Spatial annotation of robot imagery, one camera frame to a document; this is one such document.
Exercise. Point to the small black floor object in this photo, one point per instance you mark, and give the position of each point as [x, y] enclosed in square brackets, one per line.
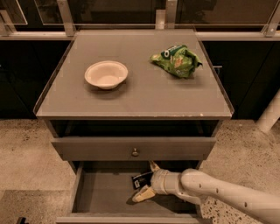
[21, 220]

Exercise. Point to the grey drawer cabinet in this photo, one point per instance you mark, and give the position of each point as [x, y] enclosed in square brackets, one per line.
[149, 103]

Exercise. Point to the white cylindrical post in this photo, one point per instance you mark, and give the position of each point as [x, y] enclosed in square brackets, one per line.
[270, 115]

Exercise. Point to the metal railing frame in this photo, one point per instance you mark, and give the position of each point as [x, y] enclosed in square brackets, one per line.
[71, 16]

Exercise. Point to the white paper bowl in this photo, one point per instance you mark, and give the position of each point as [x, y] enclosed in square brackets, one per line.
[106, 74]

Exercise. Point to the green crumpled chip bag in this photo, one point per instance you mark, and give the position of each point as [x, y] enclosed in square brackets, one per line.
[177, 60]

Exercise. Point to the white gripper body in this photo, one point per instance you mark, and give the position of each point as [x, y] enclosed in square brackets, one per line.
[157, 181]

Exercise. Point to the grey top drawer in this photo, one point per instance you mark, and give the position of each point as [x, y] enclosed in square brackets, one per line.
[76, 148]

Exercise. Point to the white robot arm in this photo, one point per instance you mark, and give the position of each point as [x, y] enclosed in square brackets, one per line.
[194, 186]

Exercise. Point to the round metal drawer knob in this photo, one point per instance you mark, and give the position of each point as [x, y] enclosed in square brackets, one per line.
[135, 152]

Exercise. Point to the grey open middle drawer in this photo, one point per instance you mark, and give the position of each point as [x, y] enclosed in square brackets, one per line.
[103, 191]

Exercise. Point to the black rxbar chocolate wrapper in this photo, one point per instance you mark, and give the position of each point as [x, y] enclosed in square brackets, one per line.
[142, 179]

